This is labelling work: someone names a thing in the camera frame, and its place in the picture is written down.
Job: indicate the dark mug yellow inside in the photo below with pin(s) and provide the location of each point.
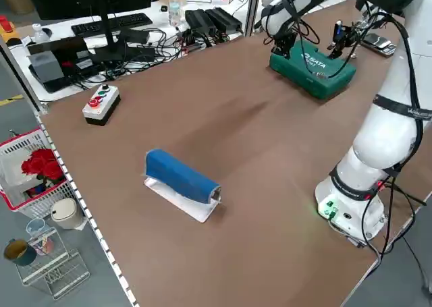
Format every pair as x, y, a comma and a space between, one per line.
23, 258

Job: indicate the black computer monitor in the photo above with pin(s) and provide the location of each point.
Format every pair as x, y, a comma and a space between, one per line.
84, 0

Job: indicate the yellow box red button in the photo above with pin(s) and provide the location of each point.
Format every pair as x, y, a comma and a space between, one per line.
8, 33

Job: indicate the blue cloth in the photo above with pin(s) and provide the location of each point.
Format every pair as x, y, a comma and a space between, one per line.
175, 175

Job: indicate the aluminium frame post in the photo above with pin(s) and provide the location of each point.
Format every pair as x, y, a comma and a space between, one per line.
252, 10

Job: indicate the black keyboard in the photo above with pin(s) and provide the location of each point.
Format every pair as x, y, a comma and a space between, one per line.
111, 23

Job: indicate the black monitor stand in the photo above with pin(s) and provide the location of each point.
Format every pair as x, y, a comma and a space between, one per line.
109, 33

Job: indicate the green plastic toolbox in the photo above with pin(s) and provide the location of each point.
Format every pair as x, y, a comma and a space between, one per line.
297, 67

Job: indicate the white black button box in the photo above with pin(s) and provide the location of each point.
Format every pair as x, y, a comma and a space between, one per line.
101, 101

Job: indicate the light blue cup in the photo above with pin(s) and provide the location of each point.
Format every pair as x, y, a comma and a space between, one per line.
35, 227

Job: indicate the black power supply unit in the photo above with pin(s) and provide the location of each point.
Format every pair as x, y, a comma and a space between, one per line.
199, 18
224, 17

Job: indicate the white basket red rim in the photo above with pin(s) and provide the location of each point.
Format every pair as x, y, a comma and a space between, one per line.
17, 148

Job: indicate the white cloth stand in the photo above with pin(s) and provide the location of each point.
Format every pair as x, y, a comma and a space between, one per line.
189, 209

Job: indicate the small bottle white cap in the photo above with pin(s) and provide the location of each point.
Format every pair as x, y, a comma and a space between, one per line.
40, 35

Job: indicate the small white trash bin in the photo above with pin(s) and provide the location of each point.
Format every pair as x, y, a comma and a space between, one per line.
65, 216

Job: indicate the silver black digital scale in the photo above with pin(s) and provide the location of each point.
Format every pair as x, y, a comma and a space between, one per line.
378, 42

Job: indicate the white side desk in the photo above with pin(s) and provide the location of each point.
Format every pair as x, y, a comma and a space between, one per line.
160, 20

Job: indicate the black flat device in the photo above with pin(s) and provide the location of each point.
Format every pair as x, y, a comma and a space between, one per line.
60, 45

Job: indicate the red roses bunch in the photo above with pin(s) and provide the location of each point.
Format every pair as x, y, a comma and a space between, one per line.
40, 165

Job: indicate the patterned paper cup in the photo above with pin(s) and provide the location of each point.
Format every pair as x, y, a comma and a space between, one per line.
45, 246

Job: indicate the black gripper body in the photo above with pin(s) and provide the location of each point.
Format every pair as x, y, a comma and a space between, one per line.
287, 38
346, 38

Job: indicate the grey box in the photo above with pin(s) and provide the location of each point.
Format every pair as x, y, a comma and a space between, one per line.
47, 67

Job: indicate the clear plastic water bottle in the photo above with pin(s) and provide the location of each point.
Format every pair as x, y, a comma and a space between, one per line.
176, 13

